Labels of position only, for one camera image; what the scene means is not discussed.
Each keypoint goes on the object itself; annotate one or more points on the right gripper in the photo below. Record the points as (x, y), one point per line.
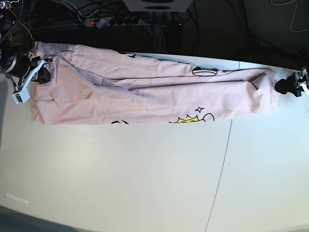
(24, 65)

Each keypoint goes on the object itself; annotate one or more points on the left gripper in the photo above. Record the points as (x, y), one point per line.
(291, 85)

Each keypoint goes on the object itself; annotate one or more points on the pink T-shirt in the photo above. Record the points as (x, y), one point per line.
(102, 86)

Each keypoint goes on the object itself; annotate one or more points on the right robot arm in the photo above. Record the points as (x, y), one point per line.
(16, 58)

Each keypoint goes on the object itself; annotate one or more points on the black power strip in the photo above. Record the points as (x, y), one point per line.
(112, 21)

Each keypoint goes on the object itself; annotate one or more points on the black box under table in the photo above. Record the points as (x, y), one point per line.
(173, 29)

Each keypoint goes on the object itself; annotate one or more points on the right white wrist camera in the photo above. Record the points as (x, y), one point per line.
(22, 94)

